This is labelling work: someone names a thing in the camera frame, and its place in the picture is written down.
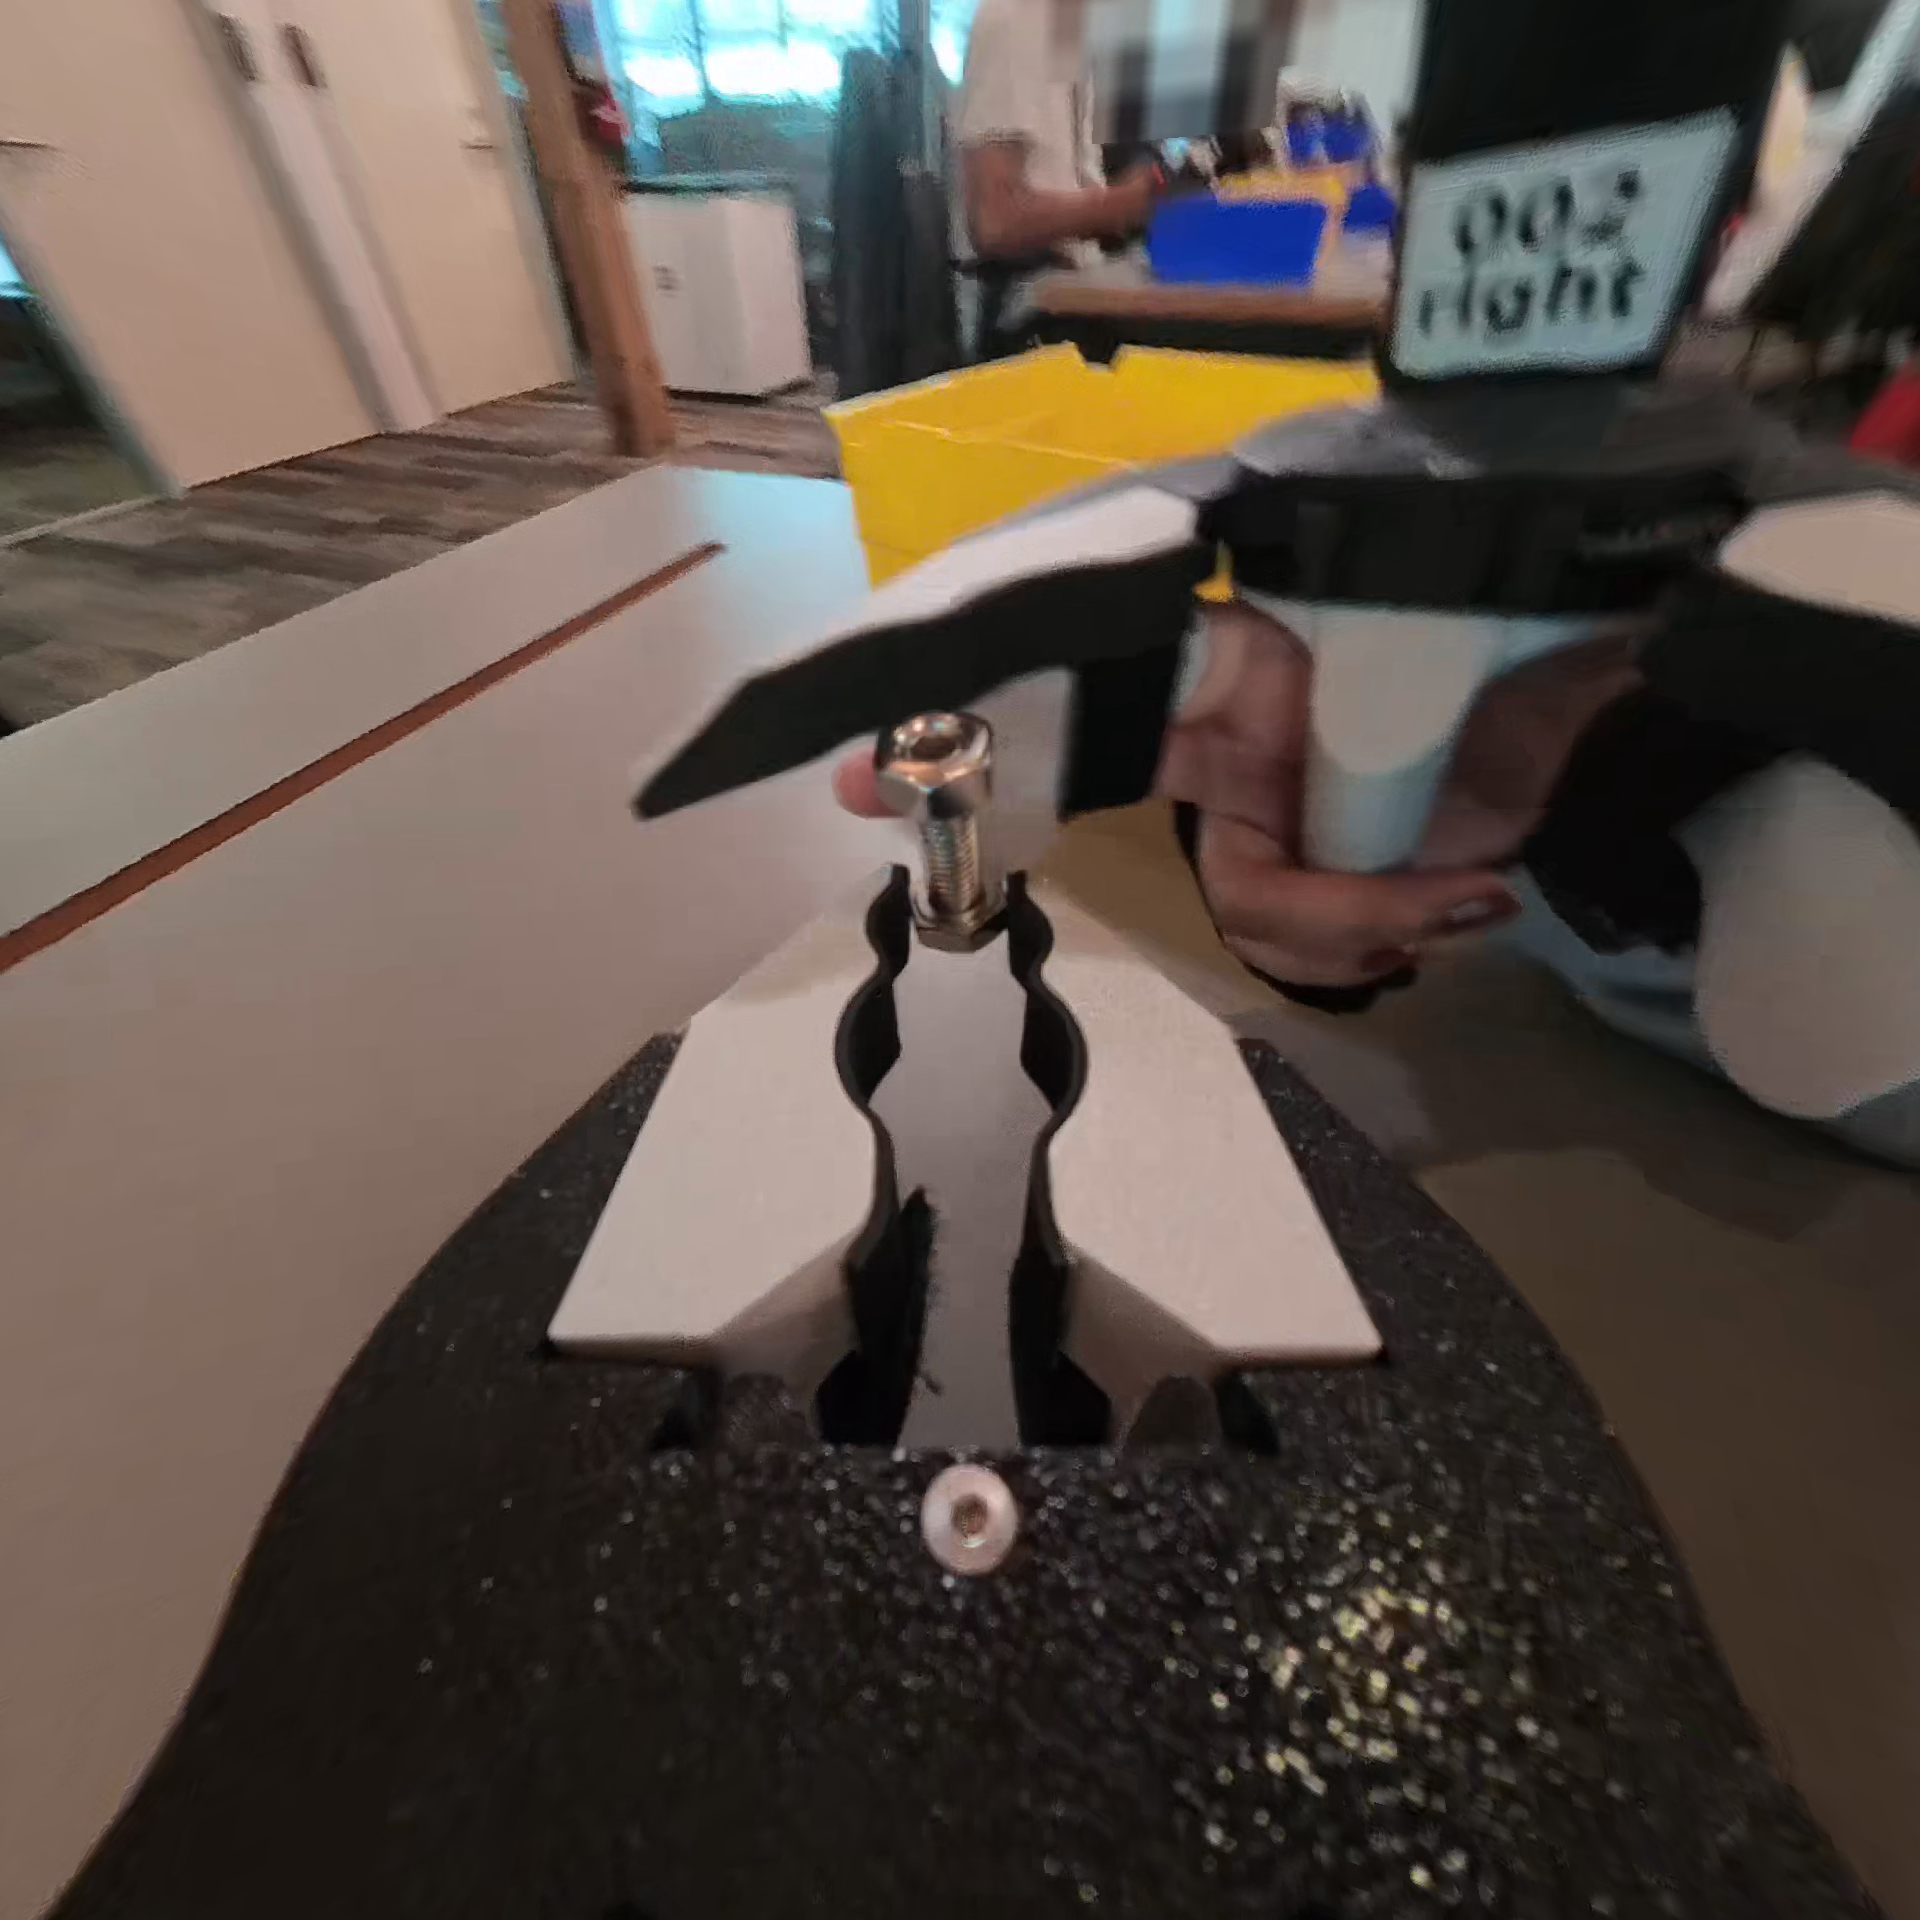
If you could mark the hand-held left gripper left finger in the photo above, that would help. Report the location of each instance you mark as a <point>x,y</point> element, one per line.
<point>720,1200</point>

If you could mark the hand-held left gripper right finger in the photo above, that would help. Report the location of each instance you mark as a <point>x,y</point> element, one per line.
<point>1184,1200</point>

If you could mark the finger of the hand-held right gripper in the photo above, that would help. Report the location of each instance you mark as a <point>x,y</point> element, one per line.
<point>1828,548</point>
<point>1019,562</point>

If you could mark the silver hex bolt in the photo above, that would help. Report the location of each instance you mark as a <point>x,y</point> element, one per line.
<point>937,765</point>

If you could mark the person's right hand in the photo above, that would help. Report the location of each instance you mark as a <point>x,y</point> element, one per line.
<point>1243,886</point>

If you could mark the yellow plastic bin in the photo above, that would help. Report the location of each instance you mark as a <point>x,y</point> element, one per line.
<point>973,450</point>

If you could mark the wooden work table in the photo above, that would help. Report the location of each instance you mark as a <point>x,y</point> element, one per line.
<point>1201,308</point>

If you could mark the blue plastic bin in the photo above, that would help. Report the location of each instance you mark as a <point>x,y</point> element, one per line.
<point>1237,241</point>

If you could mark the black office chair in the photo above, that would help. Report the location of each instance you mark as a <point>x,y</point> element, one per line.
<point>892,224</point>

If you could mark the small yellow bin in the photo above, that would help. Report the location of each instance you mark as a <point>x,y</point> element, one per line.
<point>1282,188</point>

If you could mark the white cabinet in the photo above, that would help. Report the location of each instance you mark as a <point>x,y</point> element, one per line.
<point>720,285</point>

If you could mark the white door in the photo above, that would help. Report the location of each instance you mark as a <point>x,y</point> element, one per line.
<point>180,224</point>
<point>435,194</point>

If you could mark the wooden post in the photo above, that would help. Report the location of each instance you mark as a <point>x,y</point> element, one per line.
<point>593,224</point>

